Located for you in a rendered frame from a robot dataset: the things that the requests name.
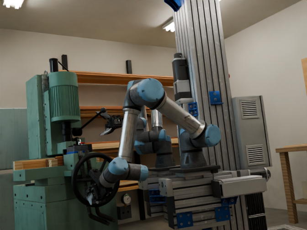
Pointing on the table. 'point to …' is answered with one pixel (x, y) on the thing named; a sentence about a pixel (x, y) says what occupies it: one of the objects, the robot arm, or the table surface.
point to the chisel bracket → (64, 146)
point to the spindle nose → (66, 131)
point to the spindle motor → (64, 97)
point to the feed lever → (76, 131)
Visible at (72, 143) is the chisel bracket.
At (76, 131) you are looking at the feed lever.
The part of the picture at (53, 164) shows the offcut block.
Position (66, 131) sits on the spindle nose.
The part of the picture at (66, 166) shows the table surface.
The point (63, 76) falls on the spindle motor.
